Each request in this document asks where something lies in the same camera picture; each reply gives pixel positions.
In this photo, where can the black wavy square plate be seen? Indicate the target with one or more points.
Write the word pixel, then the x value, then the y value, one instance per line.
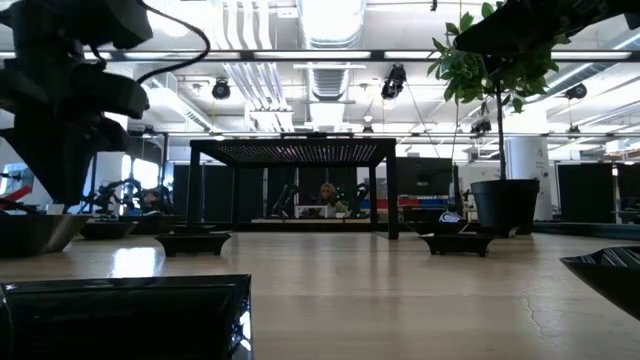
pixel 40 235

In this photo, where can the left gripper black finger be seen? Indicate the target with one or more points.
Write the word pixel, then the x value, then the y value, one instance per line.
pixel 55 180

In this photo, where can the black perforated metal stand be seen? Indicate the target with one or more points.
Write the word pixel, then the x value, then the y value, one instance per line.
pixel 300 152

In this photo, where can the person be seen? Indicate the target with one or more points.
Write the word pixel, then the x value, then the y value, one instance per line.
pixel 327 195

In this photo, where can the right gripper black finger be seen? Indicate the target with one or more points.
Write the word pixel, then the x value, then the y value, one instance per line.
pixel 500 32

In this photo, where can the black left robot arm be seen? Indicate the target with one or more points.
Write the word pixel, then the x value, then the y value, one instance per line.
pixel 75 25

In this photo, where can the black metal rig frame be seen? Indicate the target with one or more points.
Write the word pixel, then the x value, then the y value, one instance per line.
pixel 575 230

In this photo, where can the black partition panel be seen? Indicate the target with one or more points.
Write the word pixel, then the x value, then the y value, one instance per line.
pixel 585 192
pixel 215 195

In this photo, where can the black pouch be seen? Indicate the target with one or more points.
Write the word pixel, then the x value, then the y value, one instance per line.
pixel 152 225

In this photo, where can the black ceiling spotlight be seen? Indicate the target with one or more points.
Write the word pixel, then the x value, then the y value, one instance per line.
pixel 394 82
pixel 221 89
pixel 576 91

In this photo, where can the black screen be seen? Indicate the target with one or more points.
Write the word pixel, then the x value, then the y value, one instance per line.
pixel 425 175

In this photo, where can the black background rig frame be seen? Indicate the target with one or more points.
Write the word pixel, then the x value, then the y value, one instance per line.
pixel 590 135

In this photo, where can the black leaf-shaped plate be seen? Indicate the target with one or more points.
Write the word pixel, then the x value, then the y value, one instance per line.
pixel 107 230
pixel 605 282

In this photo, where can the green plant in black pot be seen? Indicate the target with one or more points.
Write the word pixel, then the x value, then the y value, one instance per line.
pixel 505 205

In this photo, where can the silver ventilation duct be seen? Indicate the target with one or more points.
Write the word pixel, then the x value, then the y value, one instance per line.
pixel 327 85

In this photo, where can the grey desk monitor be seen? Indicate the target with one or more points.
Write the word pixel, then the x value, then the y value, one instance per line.
pixel 20 175

